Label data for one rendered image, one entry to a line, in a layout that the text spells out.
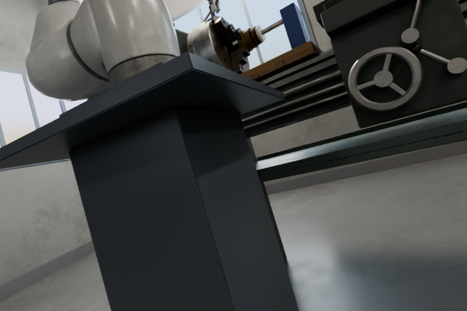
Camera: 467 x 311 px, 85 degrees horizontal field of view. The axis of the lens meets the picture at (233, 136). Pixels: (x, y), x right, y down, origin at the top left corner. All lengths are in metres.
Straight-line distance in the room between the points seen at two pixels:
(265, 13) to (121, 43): 2.82
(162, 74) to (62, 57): 0.40
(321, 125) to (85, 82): 2.58
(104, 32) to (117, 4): 0.05
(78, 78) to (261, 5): 2.84
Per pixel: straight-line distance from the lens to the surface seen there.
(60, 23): 0.70
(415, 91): 0.73
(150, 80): 0.28
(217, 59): 1.07
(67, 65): 0.65
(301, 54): 0.89
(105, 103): 0.33
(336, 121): 2.95
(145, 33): 0.53
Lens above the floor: 0.65
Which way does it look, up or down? 3 degrees up
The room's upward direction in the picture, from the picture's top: 17 degrees counter-clockwise
